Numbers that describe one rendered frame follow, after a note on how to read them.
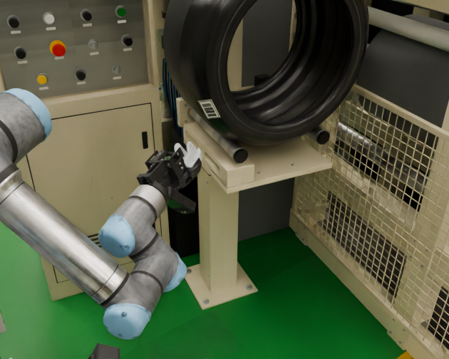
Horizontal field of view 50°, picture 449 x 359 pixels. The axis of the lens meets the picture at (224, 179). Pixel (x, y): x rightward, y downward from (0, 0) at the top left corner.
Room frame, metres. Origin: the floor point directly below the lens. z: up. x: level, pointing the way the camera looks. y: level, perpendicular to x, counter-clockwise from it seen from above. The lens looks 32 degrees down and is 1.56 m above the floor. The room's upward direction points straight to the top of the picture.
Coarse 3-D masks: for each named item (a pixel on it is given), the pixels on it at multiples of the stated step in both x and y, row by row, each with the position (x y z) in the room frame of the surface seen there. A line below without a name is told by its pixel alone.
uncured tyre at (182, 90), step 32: (192, 0) 1.22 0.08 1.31; (224, 0) 1.17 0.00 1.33; (256, 0) 1.18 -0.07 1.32; (320, 0) 1.55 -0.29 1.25; (352, 0) 1.30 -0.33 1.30; (192, 32) 1.17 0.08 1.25; (224, 32) 1.15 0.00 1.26; (320, 32) 1.56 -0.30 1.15; (352, 32) 1.32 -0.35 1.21; (192, 64) 1.15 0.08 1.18; (224, 64) 1.15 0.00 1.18; (288, 64) 1.54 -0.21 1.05; (320, 64) 1.52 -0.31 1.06; (352, 64) 1.31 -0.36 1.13; (192, 96) 1.17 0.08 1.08; (224, 96) 1.15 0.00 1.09; (256, 96) 1.49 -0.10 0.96; (288, 96) 1.50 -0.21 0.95; (320, 96) 1.42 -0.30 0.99; (224, 128) 1.18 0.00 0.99; (256, 128) 1.19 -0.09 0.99; (288, 128) 1.23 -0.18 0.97
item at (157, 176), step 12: (156, 156) 0.95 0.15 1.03; (168, 156) 0.95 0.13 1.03; (180, 156) 0.94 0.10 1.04; (156, 168) 0.88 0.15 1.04; (168, 168) 0.91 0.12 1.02; (180, 168) 0.94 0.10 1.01; (144, 180) 0.87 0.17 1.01; (156, 180) 0.87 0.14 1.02; (168, 180) 0.90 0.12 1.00; (180, 180) 0.90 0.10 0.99
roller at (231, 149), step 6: (192, 114) 1.46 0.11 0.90; (198, 120) 1.42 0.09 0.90; (204, 120) 1.39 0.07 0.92; (204, 126) 1.38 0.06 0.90; (210, 132) 1.33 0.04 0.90; (216, 132) 1.30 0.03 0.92; (216, 138) 1.29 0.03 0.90; (222, 138) 1.26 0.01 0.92; (228, 138) 1.25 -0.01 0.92; (222, 144) 1.25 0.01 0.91; (228, 144) 1.23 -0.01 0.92; (234, 144) 1.22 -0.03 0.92; (228, 150) 1.21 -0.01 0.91; (234, 150) 1.19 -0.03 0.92; (240, 150) 1.19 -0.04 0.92; (246, 150) 1.19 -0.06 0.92; (234, 156) 1.18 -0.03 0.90; (240, 156) 1.18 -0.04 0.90; (246, 156) 1.19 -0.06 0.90; (240, 162) 1.18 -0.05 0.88
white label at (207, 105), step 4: (200, 100) 1.16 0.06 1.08; (204, 100) 1.15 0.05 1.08; (208, 100) 1.15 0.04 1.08; (200, 104) 1.16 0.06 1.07; (204, 104) 1.15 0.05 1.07; (208, 104) 1.15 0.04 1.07; (212, 104) 1.14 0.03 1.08; (204, 108) 1.16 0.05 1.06; (208, 108) 1.15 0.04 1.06; (212, 108) 1.15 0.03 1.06; (204, 112) 1.16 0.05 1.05; (208, 112) 1.16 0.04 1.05; (212, 112) 1.15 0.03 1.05; (216, 112) 1.15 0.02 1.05; (208, 116) 1.16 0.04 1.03; (212, 116) 1.16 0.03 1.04; (216, 116) 1.16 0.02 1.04
